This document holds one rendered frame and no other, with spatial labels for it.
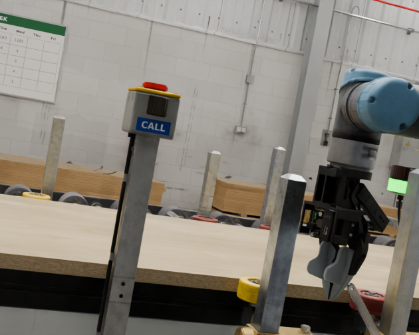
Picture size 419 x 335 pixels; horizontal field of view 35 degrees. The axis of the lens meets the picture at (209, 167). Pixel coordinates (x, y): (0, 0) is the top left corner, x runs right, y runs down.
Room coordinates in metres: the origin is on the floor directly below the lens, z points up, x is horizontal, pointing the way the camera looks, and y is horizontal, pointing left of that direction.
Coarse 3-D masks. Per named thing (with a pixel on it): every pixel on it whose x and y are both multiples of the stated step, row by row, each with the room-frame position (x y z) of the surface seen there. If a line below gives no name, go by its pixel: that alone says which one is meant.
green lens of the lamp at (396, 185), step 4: (392, 180) 1.22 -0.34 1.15; (396, 180) 1.21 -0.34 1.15; (388, 184) 1.23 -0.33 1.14; (392, 184) 1.22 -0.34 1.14; (396, 184) 1.21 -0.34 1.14; (400, 184) 1.21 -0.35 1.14; (404, 184) 1.20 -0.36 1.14; (388, 188) 1.23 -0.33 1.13; (392, 188) 1.22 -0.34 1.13; (396, 188) 1.21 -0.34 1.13; (400, 188) 1.21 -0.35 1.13; (404, 188) 1.20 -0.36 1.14; (400, 192) 1.20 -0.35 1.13; (404, 192) 1.20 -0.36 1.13
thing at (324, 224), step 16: (320, 176) 1.02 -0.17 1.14; (336, 176) 1.00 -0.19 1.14; (352, 176) 1.01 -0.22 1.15; (368, 176) 1.02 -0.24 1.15; (320, 192) 1.03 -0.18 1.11; (336, 192) 1.02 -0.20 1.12; (352, 192) 1.03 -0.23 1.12; (304, 208) 1.03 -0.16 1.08; (320, 208) 1.02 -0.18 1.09; (336, 208) 0.99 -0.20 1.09; (352, 208) 1.04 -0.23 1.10; (320, 224) 1.02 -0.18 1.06; (336, 224) 0.98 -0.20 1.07; (352, 224) 1.01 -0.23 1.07; (336, 240) 0.99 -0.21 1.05; (352, 240) 1.02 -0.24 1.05
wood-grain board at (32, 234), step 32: (0, 224) 1.40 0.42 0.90; (32, 224) 1.46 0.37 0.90; (64, 224) 1.53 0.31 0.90; (96, 224) 1.61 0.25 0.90; (160, 224) 1.80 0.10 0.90; (192, 224) 1.91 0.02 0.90; (224, 224) 2.03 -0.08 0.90; (0, 256) 1.14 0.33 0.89; (32, 256) 1.16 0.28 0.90; (64, 256) 1.20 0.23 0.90; (96, 256) 1.25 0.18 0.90; (160, 256) 1.36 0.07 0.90; (192, 256) 1.43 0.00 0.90; (224, 256) 1.50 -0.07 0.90; (256, 256) 1.57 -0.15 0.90; (384, 256) 1.97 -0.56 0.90; (224, 288) 1.28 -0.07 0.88; (288, 288) 1.32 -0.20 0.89; (320, 288) 1.34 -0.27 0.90; (384, 288) 1.45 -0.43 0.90; (416, 288) 1.52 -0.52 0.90
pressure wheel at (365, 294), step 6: (360, 294) 1.31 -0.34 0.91; (366, 294) 1.34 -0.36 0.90; (372, 294) 1.33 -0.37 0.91; (378, 294) 1.35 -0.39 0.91; (384, 294) 1.35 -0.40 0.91; (366, 300) 1.30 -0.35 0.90; (372, 300) 1.30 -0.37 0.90; (378, 300) 1.30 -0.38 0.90; (354, 306) 1.32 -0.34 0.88; (366, 306) 1.30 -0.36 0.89; (372, 306) 1.30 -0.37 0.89; (378, 306) 1.30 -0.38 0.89; (372, 312) 1.30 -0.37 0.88; (378, 312) 1.30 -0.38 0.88
